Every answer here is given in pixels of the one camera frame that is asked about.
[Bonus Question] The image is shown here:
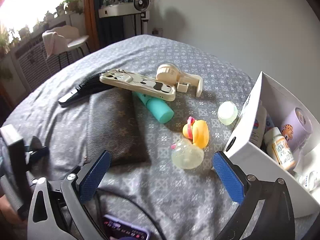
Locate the teal cylindrical bottle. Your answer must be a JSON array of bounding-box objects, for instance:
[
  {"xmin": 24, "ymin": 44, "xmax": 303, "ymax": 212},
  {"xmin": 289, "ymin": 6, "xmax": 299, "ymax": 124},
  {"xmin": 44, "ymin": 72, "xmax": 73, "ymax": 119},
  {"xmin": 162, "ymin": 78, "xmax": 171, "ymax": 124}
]
[{"xmin": 132, "ymin": 91, "xmax": 174, "ymax": 124}]

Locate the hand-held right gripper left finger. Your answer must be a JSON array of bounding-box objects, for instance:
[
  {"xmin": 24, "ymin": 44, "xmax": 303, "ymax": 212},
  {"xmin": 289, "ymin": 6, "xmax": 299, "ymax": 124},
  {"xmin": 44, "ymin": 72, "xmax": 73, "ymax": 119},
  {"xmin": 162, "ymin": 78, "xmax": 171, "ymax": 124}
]
[{"xmin": 27, "ymin": 150, "xmax": 112, "ymax": 240}]

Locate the purple printed cup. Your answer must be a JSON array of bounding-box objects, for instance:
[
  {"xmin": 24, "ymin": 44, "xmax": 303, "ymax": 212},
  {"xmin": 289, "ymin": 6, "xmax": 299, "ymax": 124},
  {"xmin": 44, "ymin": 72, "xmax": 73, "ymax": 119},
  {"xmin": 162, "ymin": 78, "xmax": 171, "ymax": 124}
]
[{"xmin": 280, "ymin": 107, "xmax": 313, "ymax": 153}]

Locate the small clear bottle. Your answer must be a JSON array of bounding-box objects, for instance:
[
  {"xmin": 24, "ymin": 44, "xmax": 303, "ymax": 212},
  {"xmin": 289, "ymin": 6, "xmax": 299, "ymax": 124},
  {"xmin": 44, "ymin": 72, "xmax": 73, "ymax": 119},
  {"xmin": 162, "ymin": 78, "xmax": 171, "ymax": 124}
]
[{"xmin": 295, "ymin": 170, "xmax": 319, "ymax": 193}]

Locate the cream suction phone holder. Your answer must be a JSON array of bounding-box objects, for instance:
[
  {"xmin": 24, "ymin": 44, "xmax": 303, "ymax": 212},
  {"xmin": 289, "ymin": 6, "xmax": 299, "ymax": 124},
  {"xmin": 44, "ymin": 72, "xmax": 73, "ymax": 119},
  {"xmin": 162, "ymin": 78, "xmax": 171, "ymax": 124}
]
[{"xmin": 155, "ymin": 62, "xmax": 203, "ymax": 98}]

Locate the pale towel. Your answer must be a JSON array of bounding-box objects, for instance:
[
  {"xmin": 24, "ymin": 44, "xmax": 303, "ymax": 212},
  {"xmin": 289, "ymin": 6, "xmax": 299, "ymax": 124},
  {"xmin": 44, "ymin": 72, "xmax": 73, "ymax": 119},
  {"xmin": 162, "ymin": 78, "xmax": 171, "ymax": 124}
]
[{"xmin": 42, "ymin": 29, "xmax": 67, "ymax": 59}]

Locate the white wall shelf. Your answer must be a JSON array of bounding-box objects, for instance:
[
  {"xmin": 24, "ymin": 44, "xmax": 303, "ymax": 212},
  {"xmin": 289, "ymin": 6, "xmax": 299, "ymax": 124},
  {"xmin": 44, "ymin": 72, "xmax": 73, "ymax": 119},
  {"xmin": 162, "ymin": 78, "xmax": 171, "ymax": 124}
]
[{"xmin": 98, "ymin": 2, "xmax": 137, "ymax": 18}]

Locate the white slatted radiator cover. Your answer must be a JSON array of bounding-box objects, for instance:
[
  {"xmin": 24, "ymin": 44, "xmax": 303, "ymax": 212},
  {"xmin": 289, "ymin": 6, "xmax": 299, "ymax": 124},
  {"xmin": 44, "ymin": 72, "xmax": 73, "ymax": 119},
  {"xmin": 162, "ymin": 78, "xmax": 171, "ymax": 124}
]
[{"xmin": 10, "ymin": 34, "xmax": 73, "ymax": 91}]

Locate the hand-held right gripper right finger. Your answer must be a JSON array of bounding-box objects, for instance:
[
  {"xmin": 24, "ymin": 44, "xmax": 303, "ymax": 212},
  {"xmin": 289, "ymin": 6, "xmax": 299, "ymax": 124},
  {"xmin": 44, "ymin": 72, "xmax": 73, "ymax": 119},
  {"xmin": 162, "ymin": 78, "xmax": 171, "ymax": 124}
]
[{"xmin": 212, "ymin": 151, "xmax": 295, "ymax": 240}]

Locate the cream panda phone case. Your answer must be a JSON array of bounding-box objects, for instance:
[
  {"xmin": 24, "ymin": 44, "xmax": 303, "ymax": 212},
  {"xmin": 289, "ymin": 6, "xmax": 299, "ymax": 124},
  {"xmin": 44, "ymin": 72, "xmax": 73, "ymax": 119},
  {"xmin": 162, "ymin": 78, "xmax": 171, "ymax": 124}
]
[{"xmin": 99, "ymin": 69, "xmax": 177, "ymax": 102}]

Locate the white orange label pill bottle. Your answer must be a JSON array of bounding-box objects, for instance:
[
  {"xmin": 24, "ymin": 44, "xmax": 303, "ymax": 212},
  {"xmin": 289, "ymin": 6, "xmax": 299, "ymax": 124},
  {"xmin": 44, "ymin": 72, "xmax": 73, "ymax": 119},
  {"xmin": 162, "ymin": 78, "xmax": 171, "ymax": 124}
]
[{"xmin": 264, "ymin": 127, "xmax": 296, "ymax": 169}]

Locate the white lotion bottle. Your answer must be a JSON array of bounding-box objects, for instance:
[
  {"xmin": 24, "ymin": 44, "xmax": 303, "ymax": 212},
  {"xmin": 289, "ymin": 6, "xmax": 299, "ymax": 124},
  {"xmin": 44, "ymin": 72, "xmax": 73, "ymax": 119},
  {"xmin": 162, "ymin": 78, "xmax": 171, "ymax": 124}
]
[{"xmin": 247, "ymin": 100, "xmax": 268, "ymax": 148}]

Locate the orange brown curtain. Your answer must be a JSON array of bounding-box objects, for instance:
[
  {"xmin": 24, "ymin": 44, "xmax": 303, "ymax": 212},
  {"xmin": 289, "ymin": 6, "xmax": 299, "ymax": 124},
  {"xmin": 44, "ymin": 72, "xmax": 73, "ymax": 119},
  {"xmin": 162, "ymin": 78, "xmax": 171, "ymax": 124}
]
[{"xmin": 84, "ymin": 0, "xmax": 100, "ymax": 51}]

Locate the pale clear round jar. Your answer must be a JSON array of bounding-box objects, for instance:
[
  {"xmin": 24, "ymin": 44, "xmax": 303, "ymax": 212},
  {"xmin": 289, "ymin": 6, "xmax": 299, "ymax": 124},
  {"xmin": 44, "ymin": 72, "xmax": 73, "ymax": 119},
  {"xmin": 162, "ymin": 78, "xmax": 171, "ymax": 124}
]
[{"xmin": 217, "ymin": 101, "xmax": 238, "ymax": 126}]

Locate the yellow rubber duck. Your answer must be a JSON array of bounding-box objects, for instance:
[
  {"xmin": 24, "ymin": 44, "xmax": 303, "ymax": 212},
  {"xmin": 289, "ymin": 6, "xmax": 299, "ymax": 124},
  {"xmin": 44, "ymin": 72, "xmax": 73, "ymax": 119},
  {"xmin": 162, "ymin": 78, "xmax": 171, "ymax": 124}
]
[{"xmin": 182, "ymin": 117, "xmax": 210, "ymax": 148}]

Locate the white standing fan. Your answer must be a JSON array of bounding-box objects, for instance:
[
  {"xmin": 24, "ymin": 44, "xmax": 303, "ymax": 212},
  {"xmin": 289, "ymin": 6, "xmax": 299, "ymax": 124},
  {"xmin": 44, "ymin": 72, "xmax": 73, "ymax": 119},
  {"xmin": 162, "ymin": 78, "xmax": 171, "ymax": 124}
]
[{"xmin": 132, "ymin": 0, "xmax": 152, "ymax": 35}]

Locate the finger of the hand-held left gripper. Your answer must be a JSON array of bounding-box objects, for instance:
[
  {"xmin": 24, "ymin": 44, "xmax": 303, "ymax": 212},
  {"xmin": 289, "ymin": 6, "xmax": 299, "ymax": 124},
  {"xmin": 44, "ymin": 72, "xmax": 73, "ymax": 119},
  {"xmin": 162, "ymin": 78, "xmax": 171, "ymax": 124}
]
[{"xmin": 24, "ymin": 135, "xmax": 49, "ymax": 158}]

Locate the brown patterned zip pouch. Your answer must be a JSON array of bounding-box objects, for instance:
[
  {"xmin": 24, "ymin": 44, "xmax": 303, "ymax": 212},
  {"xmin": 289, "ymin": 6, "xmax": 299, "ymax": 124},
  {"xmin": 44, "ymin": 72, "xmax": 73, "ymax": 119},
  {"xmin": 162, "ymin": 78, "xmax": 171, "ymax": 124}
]
[{"xmin": 85, "ymin": 87, "xmax": 151, "ymax": 167}]

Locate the smartphone in purple case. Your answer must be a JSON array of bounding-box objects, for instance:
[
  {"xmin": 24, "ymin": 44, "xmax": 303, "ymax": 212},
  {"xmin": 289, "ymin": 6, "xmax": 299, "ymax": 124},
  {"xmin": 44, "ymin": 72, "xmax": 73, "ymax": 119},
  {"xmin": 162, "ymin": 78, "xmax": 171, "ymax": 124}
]
[{"xmin": 102, "ymin": 214, "xmax": 152, "ymax": 240}]

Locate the clear glitter duck toy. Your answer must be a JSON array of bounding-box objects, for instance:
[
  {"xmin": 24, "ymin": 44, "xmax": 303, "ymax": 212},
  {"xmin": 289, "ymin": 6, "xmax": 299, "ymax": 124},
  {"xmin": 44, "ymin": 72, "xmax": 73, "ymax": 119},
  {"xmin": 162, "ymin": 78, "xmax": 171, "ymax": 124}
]
[{"xmin": 171, "ymin": 138, "xmax": 204, "ymax": 169}]

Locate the black hairbrush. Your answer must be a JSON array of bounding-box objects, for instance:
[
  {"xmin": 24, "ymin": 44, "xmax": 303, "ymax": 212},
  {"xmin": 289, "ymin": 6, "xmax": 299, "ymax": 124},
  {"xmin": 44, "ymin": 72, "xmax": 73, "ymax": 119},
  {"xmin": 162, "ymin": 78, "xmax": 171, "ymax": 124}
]
[{"xmin": 58, "ymin": 70, "xmax": 114, "ymax": 107}]

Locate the dark blue curtain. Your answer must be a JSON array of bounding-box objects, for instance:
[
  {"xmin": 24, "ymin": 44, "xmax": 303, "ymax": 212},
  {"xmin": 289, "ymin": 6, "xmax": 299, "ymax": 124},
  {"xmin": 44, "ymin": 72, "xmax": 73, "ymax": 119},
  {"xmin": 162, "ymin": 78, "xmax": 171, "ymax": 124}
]
[{"xmin": 94, "ymin": 0, "xmax": 137, "ymax": 48}]

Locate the black braided cable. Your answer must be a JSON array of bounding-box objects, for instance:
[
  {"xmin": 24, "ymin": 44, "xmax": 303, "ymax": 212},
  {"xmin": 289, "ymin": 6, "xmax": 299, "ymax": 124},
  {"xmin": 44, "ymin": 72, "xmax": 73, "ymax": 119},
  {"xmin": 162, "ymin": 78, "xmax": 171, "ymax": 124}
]
[{"xmin": 82, "ymin": 190, "xmax": 168, "ymax": 240}]

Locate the white chair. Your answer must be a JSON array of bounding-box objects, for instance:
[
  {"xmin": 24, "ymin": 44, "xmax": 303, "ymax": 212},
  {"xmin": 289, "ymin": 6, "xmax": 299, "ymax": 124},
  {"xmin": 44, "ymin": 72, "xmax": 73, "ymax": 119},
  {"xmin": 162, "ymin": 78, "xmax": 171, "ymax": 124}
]
[{"xmin": 42, "ymin": 26, "xmax": 90, "ymax": 70}]

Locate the white cardboard box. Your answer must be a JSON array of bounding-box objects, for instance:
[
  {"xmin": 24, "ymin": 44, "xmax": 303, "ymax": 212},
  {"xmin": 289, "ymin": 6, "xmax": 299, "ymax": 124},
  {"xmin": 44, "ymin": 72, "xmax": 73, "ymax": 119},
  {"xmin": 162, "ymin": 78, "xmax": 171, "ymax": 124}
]
[{"xmin": 223, "ymin": 71, "xmax": 320, "ymax": 218}]

